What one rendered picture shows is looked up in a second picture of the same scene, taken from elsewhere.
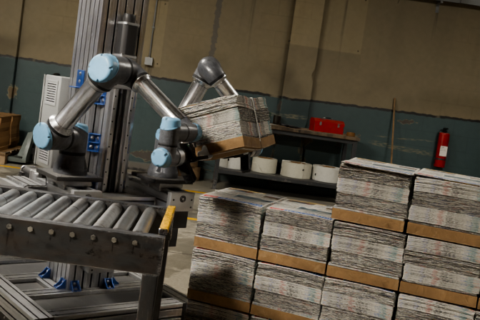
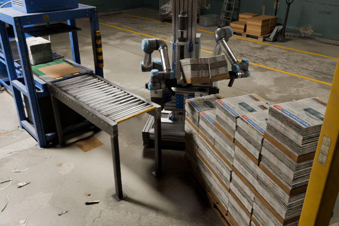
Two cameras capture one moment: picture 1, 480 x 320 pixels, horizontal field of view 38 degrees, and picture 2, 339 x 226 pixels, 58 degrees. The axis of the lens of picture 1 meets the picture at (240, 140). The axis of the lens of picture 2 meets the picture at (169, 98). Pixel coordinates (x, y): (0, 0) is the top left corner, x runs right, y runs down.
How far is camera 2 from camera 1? 2.25 m
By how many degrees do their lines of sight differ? 52
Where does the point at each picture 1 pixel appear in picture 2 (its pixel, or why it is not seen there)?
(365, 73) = not seen: outside the picture
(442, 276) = (244, 171)
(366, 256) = (223, 148)
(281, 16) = not seen: outside the picture
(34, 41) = not seen: outside the picture
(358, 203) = (221, 122)
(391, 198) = (230, 124)
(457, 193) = (249, 133)
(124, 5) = (182, 6)
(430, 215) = (241, 139)
